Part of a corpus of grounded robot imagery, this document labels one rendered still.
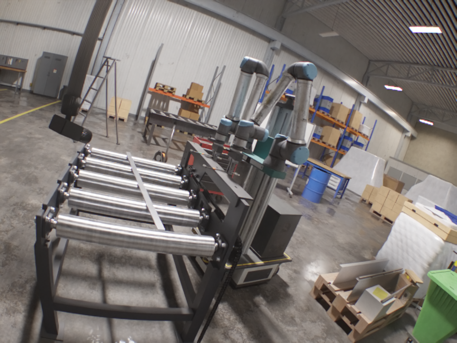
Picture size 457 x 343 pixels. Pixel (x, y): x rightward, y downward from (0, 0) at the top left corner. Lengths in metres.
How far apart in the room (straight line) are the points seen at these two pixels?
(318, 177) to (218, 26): 8.50
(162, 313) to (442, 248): 3.48
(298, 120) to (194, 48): 10.47
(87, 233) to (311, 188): 6.34
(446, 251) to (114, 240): 3.87
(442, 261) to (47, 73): 13.01
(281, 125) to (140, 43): 9.97
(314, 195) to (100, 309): 6.25
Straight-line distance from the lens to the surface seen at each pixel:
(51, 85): 11.66
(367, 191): 11.39
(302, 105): 1.79
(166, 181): 2.03
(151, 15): 12.02
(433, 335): 2.98
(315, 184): 6.98
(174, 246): 1.24
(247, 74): 2.17
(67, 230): 1.20
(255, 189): 2.42
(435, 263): 3.99
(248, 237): 2.41
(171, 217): 1.49
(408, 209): 4.45
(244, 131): 1.57
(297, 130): 1.81
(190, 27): 12.14
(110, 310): 1.58
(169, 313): 1.63
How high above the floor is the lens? 1.56
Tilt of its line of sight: 13 degrees down
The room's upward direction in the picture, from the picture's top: 19 degrees clockwise
